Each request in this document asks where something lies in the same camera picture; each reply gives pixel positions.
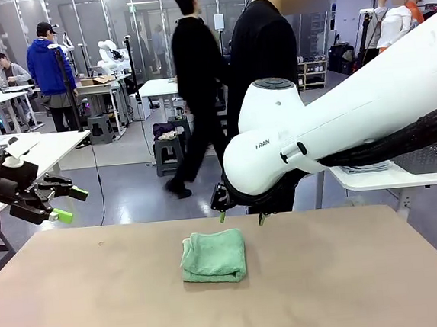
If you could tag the green terry towel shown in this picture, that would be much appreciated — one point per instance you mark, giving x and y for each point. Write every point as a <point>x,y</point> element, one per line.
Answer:
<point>215,259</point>

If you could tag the person in blue hoodie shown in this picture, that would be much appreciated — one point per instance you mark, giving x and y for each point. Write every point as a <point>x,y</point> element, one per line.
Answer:
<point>47,67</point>

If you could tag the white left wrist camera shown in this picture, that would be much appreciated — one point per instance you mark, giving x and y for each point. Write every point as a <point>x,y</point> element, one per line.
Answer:
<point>22,147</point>

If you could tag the wooden shoe shelf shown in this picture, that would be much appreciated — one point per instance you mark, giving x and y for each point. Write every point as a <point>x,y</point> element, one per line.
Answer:
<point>316,74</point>

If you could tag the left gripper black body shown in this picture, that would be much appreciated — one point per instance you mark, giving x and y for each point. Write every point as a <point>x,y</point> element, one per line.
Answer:
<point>13,181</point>

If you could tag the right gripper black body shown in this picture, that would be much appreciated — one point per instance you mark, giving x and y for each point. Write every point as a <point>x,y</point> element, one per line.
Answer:
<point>245,201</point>

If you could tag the mannequin in orange trousers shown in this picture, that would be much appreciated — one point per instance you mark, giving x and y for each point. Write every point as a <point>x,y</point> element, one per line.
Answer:
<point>394,25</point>

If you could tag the cardboard box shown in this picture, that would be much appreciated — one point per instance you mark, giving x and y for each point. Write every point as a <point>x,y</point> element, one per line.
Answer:
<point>96,81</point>

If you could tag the small white desk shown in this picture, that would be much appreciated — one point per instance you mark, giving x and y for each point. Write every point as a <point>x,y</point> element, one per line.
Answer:
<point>158,87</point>

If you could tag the seated person in grey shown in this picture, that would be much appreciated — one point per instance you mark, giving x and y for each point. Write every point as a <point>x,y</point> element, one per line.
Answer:
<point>13,76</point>

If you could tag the black suitcase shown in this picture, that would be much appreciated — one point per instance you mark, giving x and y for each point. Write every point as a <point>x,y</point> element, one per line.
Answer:
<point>339,59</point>

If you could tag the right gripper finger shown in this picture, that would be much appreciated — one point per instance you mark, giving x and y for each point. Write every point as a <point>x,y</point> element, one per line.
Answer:
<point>219,198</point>
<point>262,219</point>

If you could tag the white metal-frame desk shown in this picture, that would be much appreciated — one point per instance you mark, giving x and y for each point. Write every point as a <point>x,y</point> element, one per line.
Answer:
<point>97,88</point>

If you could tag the person in black t-shirt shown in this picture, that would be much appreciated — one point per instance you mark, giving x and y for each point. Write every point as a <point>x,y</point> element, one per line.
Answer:
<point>265,44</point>

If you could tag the pile of dark clothes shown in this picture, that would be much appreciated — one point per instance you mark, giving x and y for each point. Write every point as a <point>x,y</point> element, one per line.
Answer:
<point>164,130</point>

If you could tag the person in black sweater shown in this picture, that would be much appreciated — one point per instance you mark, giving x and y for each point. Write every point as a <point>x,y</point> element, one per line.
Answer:
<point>195,77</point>

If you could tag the grey step stool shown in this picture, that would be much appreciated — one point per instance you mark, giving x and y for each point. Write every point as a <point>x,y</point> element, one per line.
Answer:
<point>178,124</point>
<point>100,124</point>
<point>167,146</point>

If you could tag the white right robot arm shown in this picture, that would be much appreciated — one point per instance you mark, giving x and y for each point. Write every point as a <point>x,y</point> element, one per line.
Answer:
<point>351,102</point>

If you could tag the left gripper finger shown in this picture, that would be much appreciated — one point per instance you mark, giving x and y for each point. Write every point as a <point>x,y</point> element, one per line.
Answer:
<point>35,212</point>
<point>61,186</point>

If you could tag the grey towel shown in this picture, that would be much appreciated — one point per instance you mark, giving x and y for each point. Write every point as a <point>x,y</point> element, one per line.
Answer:
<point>368,168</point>

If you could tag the black tripod pole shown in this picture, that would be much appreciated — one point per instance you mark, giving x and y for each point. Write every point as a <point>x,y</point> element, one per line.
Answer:
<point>53,46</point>

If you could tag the white panel on pole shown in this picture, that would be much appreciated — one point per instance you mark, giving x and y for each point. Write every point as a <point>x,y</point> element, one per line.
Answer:
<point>219,22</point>

